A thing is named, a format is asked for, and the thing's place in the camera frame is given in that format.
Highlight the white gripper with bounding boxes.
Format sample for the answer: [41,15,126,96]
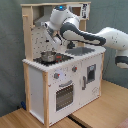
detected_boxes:
[44,22,62,45]

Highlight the small metal pot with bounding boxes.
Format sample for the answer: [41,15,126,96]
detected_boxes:
[41,51,56,62]

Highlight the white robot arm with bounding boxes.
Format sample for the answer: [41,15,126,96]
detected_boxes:
[47,6,128,69]

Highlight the wooden toy kitchen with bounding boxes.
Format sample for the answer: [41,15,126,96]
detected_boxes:
[22,2,105,127]

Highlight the black stovetop red burners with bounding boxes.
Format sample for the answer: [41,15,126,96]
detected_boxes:
[35,53,72,67]

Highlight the metal sink basin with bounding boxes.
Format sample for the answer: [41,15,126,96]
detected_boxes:
[67,47,94,56]

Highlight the right red stove knob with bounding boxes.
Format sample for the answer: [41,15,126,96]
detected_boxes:
[72,66,78,72]

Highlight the red stove knob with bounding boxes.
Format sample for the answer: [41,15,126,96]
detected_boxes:
[54,73,60,79]
[72,66,78,72]

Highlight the left red stove knob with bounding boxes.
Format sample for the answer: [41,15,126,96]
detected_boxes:
[54,73,60,79]

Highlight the cabinet door ice dispenser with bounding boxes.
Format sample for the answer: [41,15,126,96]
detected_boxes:
[79,55,102,106]

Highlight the oven door with window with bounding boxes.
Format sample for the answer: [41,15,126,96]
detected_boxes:
[56,81,74,111]

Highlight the wooden table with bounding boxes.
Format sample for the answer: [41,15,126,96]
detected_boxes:
[0,80,128,128]

